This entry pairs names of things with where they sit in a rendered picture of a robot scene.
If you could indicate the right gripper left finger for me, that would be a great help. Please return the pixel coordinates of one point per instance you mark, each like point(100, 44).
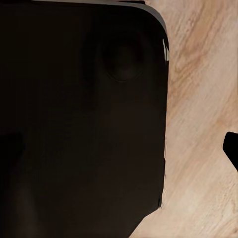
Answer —
point(12, 148)

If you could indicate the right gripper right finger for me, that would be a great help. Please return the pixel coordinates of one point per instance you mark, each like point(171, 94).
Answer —
point(230, 147)

